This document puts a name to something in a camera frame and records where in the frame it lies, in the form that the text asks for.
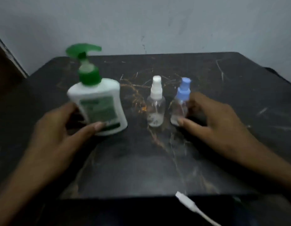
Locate person's right hand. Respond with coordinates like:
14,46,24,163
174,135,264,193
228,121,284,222
177,91,262,163

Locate person's left hand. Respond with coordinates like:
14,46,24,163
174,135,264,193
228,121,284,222
30,102,106,173

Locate white green hand sanitizer bottle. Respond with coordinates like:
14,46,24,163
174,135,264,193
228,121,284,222
65,43,128,136

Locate small clear bottle white cap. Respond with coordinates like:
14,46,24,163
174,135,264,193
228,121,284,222
146,75,166,127

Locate person's left forearm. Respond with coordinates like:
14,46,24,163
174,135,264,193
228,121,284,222
0,146,66,226

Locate person's right forearm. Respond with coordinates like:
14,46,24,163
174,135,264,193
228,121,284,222
239,138,291,195

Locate brown wooden door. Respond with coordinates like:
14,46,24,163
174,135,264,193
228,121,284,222
0,33,28,92

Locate white cable connector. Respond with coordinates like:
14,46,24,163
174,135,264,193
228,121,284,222
175,191,221,226

